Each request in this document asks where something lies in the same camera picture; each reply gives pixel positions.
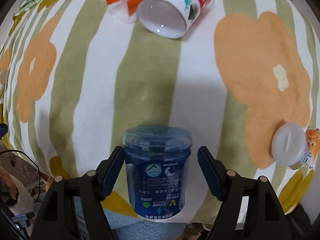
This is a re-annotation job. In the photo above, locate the white grey plastic cup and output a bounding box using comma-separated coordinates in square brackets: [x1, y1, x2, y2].
[271, 123, 319, 170]

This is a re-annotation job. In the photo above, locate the floral striped blanket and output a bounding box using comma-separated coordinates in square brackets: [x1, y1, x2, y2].
[1, 0, 319, 223]

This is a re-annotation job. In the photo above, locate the red white plastic cup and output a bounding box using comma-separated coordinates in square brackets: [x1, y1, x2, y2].
[136, 0, 212, 39]

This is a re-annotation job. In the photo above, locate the blue plastic cup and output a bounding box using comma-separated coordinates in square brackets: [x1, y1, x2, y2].
[123, 126, 192, 220]

